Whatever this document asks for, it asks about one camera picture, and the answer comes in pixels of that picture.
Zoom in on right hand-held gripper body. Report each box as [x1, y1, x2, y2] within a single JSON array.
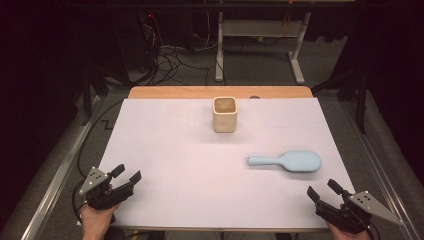
[[314, 190, 404, 235]]

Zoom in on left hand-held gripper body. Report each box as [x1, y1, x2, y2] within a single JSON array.
[[78, 166, 135, 211]]

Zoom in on light blue plastic spoon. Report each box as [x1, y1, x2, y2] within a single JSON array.
[[247, 150, 323, 174]]

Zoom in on beige square cup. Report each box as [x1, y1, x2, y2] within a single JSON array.
[[212, 96, 239, 134]]

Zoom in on person's right hand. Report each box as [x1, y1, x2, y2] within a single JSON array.
[[325, 221, 372, 240]]

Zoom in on person's left hand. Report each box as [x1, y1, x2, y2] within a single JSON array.
[[79, 183, 122, 240]]

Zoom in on white table sheet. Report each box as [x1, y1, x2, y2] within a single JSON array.
[[77, 97, 356, 232]]

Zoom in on black stand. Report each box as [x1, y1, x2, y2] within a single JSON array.
[[311, 65, 369, 135], [80, 63, 132, 127]]

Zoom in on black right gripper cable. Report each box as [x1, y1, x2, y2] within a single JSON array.
[[364, 218, 382, 240]]

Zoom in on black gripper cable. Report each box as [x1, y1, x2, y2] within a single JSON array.
[[364, 218, 382, 240], [71, 99, 125, 223]]

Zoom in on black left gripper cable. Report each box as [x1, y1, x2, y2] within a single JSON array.
[[71, 99, 125, 223]]

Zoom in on aluminium floor rail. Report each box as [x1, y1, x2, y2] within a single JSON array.
[[339, 99, 422, 240], [19, 95, 102, 240]]

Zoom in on tangle of floor cables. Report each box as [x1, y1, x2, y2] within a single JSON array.
[[141, 12, 212, 87]]

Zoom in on orange cable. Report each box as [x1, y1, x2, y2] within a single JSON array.
[[279, 11, 292, 38]]

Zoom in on white metal desk frame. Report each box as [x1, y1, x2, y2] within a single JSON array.
[[214, 11, 312, 86]]

